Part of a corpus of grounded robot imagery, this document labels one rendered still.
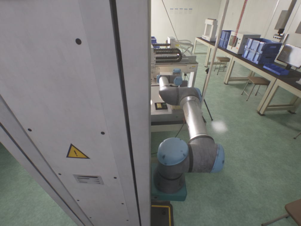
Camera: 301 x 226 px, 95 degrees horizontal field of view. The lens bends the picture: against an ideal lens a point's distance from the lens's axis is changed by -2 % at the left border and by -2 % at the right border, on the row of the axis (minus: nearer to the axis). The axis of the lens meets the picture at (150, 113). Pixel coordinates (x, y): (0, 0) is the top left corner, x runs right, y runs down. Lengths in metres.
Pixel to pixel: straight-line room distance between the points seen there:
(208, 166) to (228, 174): 1.63
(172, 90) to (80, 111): 0.67
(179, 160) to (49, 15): 0.51
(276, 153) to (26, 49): 2.87
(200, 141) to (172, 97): 0.34
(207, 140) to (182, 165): 0.15
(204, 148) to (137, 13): 0.53
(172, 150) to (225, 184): 1.61
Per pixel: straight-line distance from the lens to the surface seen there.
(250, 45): 4.30
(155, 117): 1.47
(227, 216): 1.97
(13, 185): 2.55
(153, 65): 1.54
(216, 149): 0.63
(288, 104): 4.07
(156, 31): 8.69
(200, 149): 0.61
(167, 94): 0.88
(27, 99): 0.33
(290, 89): 3.21
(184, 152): 0.57
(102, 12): 0.21
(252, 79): 3.93
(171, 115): 1.48
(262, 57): 4.04
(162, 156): 0.57
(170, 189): 0.71
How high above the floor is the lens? 1.73
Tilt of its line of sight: 36 degrees down
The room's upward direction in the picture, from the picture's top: straight up
